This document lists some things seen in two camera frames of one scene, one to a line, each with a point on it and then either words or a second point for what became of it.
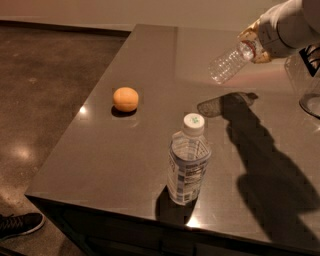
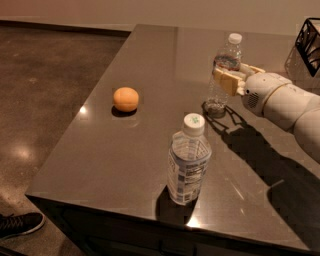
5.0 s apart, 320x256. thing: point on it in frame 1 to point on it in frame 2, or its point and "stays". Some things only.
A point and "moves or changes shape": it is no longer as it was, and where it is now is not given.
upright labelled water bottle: x=190 y=152 stays
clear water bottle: x=227 y=64 moves or changes shape
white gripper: x=271 y=37 to x=261 y=89
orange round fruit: x=126 y=99 stays
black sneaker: x=20 y=224 stays
